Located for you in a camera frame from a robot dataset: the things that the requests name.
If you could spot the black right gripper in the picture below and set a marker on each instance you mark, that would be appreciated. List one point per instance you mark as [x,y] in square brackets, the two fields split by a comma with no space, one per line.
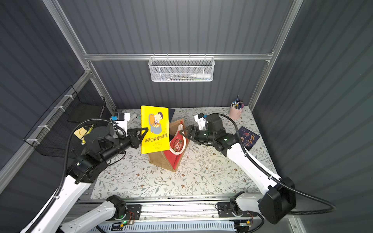
[195,134]

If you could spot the blue book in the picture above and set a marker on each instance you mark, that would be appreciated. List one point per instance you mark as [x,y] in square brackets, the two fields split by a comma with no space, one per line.
[171,114]

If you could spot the black wire wall basket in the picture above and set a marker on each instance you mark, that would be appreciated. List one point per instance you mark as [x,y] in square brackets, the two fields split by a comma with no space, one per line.
[50,133]

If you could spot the pink pen cup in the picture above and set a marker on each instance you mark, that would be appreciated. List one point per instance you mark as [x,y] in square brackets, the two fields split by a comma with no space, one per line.
[236,108]

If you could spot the white wire basket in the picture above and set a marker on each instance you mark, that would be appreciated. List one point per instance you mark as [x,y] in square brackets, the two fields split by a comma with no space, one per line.
[177,69]

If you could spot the floral table cloth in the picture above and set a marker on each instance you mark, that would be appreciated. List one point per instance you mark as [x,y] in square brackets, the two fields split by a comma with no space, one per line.
[202,171]

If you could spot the white marker in basket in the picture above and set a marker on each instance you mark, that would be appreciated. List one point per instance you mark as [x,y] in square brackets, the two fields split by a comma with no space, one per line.
[200,76]

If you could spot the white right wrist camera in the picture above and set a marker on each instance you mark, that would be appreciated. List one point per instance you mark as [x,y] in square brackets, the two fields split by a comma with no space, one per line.
[201,120]

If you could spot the yellow sticky note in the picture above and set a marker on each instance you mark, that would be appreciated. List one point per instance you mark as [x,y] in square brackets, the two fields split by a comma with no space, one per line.
[80,133]

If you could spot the jute canvas Christmas bag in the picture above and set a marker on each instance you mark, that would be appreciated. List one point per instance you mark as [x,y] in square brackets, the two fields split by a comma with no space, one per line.
[170,159]

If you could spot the yellow cartoon book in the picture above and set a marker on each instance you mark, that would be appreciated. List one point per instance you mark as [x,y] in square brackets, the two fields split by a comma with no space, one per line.
[156,120]

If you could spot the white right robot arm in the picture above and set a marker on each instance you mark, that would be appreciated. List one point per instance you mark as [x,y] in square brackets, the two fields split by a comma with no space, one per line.
[274,201]

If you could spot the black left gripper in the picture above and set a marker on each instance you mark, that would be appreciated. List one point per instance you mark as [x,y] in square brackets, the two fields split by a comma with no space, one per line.
[131,137]

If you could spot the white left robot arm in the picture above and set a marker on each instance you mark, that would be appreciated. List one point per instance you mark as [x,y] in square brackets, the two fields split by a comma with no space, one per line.
[76,179]

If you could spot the dark portrait book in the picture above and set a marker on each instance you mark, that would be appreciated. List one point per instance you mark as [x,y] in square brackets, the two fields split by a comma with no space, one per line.
[248,138]

